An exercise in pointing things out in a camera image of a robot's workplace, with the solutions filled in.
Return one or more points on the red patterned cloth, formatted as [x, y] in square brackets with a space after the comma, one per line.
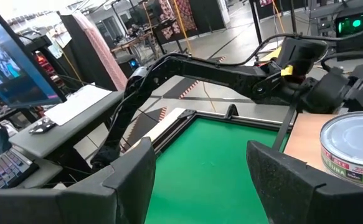
[181, 15]

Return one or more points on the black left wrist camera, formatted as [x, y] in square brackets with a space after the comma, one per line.
[302, 51]

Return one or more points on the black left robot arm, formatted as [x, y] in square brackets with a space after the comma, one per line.
[200, 73]

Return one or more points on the grey desk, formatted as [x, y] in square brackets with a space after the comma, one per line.
[44, 140]

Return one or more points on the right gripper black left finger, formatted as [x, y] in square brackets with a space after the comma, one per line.
[75, 205]

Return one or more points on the green Bumble Bee tuna can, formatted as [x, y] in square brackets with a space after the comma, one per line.
[352, 137]

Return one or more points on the black table frame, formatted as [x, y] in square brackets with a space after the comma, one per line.
[249, 122]

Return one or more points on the computer monitor blue screen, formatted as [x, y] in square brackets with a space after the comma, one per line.
[10, 62]

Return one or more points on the small dark desk gadget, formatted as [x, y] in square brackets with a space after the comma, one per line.
[42, 126]

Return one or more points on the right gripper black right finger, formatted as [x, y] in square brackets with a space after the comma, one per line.
[309, 205]

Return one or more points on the green table mat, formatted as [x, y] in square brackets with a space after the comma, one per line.
[206, 171]

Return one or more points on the black backlit keyboard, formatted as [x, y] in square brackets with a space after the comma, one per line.
[7, 168]

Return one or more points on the grey keyboard shelf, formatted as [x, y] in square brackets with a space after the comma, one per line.
[44, 172]

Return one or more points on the black orange hazard floor mat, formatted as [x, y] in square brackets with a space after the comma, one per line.
[144, 124]
[184, 84]

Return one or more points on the wooden shelf board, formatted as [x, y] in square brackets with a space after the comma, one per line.
[305, 140]

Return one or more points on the pink padded partition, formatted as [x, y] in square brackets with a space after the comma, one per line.
[100, 53]

